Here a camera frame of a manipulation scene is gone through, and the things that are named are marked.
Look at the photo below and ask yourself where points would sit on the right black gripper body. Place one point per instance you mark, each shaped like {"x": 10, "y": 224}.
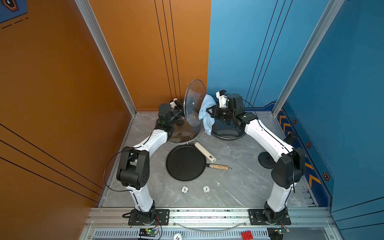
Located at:
{"x": 223, "y": 113}

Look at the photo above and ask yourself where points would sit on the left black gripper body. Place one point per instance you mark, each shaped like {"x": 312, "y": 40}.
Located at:
{"x": 178, "y": 112}

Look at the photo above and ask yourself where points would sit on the light blue microfibre cloth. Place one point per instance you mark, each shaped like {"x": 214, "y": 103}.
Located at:
{"x": 205, "y": 116}

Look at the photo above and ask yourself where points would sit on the large glass pot lid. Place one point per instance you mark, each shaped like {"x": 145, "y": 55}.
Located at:
{"x": 184, "y": 133}

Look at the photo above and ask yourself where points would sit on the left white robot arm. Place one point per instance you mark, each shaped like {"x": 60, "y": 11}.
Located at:
{"x": 133, "y": 171}

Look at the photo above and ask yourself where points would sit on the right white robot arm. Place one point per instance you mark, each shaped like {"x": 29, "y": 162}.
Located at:
{"x": 287, "y": 164}

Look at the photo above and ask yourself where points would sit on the white round marker five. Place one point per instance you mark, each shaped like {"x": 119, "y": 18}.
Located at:
{"x": 184, "y": 189}

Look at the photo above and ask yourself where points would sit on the white round marker one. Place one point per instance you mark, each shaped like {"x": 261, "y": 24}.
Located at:
{"x": 206, "y": 189}

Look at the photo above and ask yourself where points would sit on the red perforated block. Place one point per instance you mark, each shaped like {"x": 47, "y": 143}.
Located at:
{"x": 247, "y": 235}

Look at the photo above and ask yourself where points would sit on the white round numbered tag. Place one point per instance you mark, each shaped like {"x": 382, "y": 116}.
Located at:
{"x": 178, "y": 236}

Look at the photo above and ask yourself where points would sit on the green circuit board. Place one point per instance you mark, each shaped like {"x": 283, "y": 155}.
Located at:
{"x": 148, "y": 234}

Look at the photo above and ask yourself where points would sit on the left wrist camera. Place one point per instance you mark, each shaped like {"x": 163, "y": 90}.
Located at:
{"x": 175, "y": 104}

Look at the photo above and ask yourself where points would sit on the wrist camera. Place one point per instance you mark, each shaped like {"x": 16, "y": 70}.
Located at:
{"x": 175, "y": 104}
{"x": 222, "y": 97}

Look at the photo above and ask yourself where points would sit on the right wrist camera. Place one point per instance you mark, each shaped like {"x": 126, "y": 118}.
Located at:
{"x": 222, "y": 97}

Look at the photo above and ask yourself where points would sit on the brown wok cream handle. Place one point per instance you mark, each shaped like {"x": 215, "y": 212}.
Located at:
{"x": 202, "y": 149}

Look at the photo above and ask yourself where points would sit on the small pan wooden handle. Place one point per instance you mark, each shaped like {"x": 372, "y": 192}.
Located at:
{"x": 186, "y": 163}

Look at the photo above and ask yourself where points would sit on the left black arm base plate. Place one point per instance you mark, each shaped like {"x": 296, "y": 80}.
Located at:
{"x": 151, "y": 218}

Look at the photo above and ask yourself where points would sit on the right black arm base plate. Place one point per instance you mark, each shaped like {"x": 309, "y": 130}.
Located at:
{"x": 268, "y": 217}

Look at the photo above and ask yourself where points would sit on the right aluminium corner post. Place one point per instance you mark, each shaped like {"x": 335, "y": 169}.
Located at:
{"x": 315, "y": 39}

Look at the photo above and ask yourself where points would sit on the aluminium corner post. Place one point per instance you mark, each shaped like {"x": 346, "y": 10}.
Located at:
{"x": 315, "y": 39}
{"x": 101, "y": 42}

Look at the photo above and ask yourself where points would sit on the small board with wires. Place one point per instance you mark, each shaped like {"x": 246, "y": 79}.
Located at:
{"x": 282, "y": 231}

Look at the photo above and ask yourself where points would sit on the aluminium front rail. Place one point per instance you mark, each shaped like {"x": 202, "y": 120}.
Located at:
{"x": 224, "y": 217}

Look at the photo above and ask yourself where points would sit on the left aluminium corner post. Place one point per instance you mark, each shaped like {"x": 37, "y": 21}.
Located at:
{"x": 101, "y": 42}

